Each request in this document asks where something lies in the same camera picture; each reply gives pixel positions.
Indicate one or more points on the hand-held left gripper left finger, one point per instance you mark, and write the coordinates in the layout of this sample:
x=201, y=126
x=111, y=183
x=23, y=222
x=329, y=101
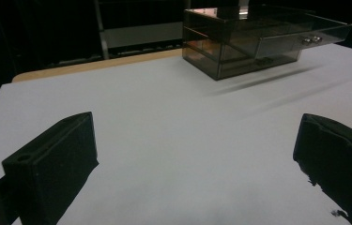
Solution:
x=54, y=162

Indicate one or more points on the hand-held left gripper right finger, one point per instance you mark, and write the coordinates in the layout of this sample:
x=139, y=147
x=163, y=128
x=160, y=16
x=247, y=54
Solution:
x=339, y=156

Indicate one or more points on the smoky clear acrylic drawer box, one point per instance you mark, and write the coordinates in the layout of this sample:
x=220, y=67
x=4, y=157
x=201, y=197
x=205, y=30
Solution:
x=214, y=47

